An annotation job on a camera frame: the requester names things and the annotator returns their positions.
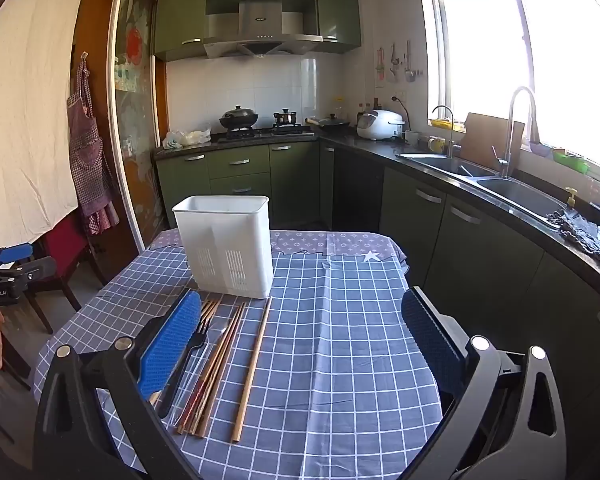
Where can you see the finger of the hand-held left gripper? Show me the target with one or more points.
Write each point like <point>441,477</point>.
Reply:
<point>42,269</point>
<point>15,252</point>

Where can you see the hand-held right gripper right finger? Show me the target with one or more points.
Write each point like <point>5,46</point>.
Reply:
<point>432,340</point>

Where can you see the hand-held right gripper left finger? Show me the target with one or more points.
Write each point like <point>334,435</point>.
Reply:
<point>170,345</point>

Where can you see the black plastic fork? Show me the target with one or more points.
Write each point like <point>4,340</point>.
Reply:
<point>190,355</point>

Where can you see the clear plastic spoon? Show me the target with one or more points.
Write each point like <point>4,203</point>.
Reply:
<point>207,360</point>

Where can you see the light wooden chopstick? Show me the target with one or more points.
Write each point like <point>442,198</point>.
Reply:
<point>252,365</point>

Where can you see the white plastic utensil holder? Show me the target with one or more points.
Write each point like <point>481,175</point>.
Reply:
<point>230,240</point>

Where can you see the red cushioned chair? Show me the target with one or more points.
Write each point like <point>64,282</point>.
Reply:
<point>67,245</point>

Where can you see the blue checkered tablecloth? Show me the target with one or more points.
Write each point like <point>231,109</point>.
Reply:
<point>340,350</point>

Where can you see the checkered apron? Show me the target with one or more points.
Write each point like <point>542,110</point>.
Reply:
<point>87,160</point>

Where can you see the white hanging cloth sheet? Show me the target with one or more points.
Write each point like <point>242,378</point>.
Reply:
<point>25,110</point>

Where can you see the steel double sink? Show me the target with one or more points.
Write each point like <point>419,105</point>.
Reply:
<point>515,192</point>

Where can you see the grey dish rag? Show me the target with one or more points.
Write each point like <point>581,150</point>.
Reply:
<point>585,232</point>

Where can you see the plastic bag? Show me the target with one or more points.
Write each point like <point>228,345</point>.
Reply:
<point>185,138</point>

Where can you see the yellow cup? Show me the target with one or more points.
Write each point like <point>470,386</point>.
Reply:
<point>436,145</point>

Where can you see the soap dispenser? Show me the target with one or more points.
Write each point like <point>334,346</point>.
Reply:
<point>571,197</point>

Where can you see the black kitchen countertop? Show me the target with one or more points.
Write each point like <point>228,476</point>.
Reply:
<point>375,149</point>

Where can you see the white mug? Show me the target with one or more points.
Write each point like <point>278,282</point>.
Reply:
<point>411,138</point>

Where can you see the green lower kitchen cabinets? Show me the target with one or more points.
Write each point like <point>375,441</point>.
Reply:
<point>290,180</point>

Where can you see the decorated glass sliding door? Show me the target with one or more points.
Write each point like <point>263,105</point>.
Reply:
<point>132,85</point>

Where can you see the wooden cutting board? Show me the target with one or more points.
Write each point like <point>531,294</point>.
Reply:
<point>485,140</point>

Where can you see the small steel faucet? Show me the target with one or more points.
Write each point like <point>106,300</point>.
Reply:
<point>451,130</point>

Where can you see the yellow sponge tray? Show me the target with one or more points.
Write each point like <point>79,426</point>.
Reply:
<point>445,124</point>

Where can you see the purple plastic container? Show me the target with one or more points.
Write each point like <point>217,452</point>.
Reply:
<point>540,149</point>

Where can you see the white rice cooker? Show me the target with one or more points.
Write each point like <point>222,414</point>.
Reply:
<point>377,125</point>

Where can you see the green plastic basket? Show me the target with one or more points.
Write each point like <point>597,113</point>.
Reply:
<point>570,161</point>

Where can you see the tall steel faucet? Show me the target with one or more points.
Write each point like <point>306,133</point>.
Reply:
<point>510,125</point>

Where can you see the gas stove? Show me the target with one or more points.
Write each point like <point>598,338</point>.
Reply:
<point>265,134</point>

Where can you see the black wok with lid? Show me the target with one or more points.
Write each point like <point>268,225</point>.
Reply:
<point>237,119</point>

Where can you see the frying pan with lid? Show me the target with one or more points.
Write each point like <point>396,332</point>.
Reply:
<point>332,122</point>

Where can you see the oil bottle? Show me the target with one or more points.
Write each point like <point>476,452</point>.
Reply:
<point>338,109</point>

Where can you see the small cooking pot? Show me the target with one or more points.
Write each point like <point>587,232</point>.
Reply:
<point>286,119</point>

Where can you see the hanging metal spatula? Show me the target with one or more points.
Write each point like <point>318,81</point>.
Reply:
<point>408,62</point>

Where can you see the pink hanging kitchen tool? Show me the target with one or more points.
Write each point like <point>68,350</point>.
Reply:
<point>380,65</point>

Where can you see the hanging metal ladle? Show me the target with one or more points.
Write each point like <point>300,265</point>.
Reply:
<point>392,62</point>

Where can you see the kitchen window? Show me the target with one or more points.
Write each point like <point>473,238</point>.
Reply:
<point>480,50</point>

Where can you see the steel range hood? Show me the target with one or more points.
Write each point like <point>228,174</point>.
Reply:
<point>260,25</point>

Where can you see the wall power outlet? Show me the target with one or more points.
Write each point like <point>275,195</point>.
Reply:
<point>399,96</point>

